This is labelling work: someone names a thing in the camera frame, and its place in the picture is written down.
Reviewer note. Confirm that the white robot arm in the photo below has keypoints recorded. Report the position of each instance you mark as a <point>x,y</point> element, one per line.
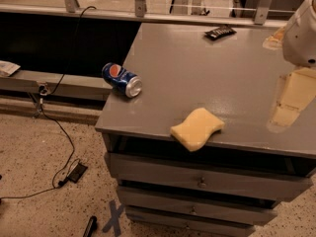
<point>299,38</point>

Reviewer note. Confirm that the yellow sponge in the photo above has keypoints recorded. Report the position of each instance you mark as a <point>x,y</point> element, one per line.
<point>196,129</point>

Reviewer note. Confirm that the blue Pepsi can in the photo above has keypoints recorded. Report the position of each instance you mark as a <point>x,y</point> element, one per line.
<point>123,80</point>

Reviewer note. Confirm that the top grey drawer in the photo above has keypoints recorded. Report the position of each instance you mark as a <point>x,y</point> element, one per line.
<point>197,177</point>

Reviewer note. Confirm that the grey drawer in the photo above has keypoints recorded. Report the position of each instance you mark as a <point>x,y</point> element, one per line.
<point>196,206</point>
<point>215,226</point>
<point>197,177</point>

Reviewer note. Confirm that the middle grey drawer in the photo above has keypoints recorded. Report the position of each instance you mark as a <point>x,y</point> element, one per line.
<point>196,206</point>

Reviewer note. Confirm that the black snack packet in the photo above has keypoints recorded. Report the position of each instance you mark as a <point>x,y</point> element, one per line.
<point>219,33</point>

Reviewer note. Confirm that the black power adapter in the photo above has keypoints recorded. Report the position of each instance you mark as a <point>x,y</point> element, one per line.
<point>76,173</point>

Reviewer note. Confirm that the grey drawer cabinet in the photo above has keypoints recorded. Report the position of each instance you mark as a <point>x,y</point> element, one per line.
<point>221,133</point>

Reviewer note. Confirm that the bottom grey drawer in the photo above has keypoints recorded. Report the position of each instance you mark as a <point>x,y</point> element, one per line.
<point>215,226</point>

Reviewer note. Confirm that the metal railing frame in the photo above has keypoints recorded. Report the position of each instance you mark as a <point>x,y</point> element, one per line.
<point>201,12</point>

